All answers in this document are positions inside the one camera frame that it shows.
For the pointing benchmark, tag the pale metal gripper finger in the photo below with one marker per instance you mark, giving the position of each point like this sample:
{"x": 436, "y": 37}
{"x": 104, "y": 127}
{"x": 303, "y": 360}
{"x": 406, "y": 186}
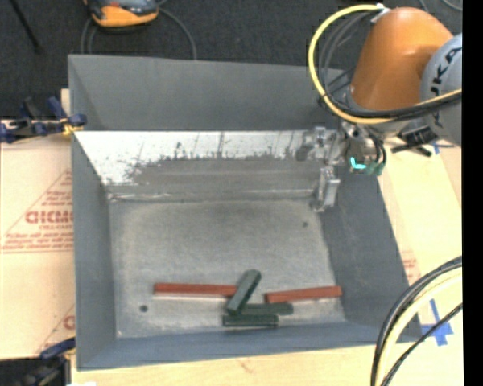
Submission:
{"x": 320, "y": 143}
{"x": 328, "y": 187}

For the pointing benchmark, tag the red-brown flat block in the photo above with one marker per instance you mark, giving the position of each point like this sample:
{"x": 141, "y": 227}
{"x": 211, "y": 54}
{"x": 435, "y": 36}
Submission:
{"x": 189, "y": 288}
{"x": 306, "y": 294}

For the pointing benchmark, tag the grey metal bin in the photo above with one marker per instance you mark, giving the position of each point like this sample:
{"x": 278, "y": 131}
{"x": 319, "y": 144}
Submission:
{"x": 209, "y": 239}

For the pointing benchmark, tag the dark green flat block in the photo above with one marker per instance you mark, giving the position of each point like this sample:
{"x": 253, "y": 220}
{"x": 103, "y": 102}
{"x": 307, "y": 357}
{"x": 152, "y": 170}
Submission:
{"x": 243, "y": 292}
{"x": 271, "y": 309}
{"x": 249, "y": 321}

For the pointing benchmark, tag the brown cardboard board red print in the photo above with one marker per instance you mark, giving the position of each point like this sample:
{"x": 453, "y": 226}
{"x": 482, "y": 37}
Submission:
{"x": 32, "y": 231}

